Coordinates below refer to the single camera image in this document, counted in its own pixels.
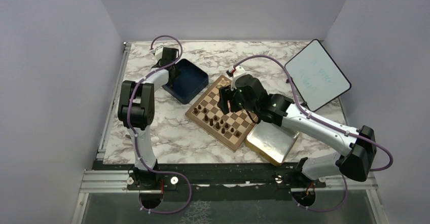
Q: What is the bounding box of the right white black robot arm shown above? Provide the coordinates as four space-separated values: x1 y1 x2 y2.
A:
217 74 377 187

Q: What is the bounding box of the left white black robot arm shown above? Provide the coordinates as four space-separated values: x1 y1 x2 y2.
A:
118 46 183 189

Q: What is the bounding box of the wooden chess board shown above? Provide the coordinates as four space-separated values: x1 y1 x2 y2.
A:
185 76 258 152

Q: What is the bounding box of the blue square tin tray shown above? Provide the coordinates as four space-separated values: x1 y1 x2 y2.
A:
162 59 208 104

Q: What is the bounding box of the gold metal tin lid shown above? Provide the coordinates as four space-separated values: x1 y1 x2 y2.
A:
245 122 300 166

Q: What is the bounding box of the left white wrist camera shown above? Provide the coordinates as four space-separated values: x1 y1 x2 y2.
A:
150 46 164 57

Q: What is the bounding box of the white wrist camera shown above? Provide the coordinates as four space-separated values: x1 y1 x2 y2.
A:
150 46 164 57
226 65 247 90

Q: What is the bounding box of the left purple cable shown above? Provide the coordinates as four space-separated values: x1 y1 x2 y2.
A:
126 35 193 215

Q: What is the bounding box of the purple cable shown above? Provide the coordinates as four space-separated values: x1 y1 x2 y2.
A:
232 54 393 214
126 35 193 215

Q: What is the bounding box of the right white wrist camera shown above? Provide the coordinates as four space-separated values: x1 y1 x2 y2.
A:
226 65 247 90

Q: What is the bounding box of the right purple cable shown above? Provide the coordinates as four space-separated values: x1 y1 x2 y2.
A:
232 54 393 214

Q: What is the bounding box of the small whiteboard black frame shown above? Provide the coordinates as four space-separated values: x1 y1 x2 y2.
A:
285 39 351 111

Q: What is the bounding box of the aluminium frame rail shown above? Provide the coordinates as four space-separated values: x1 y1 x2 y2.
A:
71 42 132 223

